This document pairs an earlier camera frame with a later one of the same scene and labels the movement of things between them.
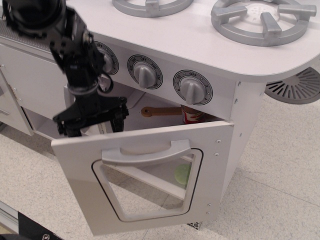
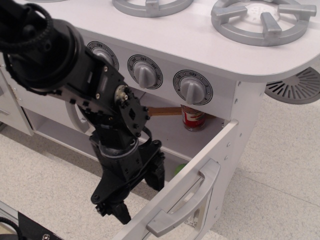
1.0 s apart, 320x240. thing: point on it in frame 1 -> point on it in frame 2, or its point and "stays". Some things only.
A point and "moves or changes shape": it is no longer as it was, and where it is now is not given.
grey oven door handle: x=144 y=152 moves or changes shape
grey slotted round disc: x=303 y=88 stays
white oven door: x=132 y=180 moves or changes shape
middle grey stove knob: x=145 y=71 stays
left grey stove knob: x=111 y=65 stays
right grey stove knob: x=193 y=87 stays
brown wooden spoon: x=149 y=111 stays
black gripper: x=92 y=108 -> x=124 y=169
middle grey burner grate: x=152 y=9 stays
